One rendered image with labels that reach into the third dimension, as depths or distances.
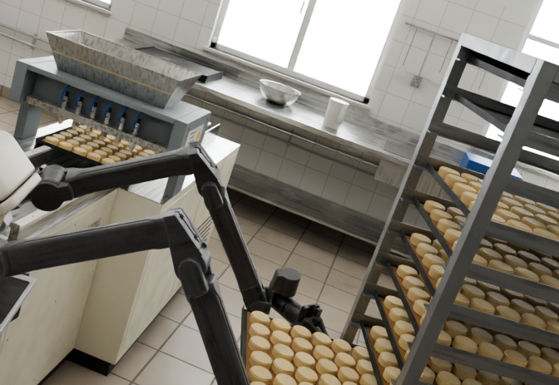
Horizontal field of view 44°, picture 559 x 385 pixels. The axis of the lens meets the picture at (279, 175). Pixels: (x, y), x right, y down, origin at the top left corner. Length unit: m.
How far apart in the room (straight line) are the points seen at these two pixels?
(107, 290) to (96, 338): 0.23
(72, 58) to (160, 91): 0.37
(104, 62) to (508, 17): 3.52
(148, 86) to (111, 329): 1.02
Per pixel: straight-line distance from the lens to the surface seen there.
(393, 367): 1.67
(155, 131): 2.76
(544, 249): 1.40
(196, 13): 5.81
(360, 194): 5.69
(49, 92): 2.92
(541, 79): 1.26
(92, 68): 2.80
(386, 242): 1.77
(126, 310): 2.94
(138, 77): 2.71
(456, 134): 1.71
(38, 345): 2.69
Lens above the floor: 1.82
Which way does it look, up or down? 16 degrees down
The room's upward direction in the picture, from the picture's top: 19 degrees clockwise
